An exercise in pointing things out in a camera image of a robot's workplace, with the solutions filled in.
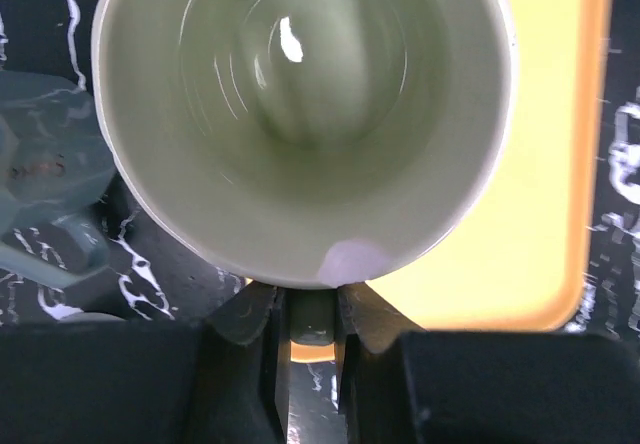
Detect orange plastic tray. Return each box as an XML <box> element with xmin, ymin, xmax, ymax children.
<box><xmin>289</xmin><ymin>0</ymin><xmax>616</xmax><ymax>365</ymax></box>

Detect sage green mug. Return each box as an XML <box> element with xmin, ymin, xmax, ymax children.
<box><xmin>91</xmin><ymin>0</ymin><xmax>518</xmax><ymax>346</ymax></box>

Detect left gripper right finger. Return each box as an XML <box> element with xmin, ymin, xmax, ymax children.
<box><xmin>335</xmin><ymin>283</ymin><xmax>419</xmax><ymax>443</ymax></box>

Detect grey faceted mug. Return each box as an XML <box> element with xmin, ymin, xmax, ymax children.
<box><xmin>1</xmin><ymin>70</ymin><xmax>115</xmax><ymax>290</ymax></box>

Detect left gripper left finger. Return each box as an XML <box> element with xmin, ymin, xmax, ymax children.
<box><xmin>187</xmin><ymin>283</ymin><xmax>290</xmax><ymax>443</ymax></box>

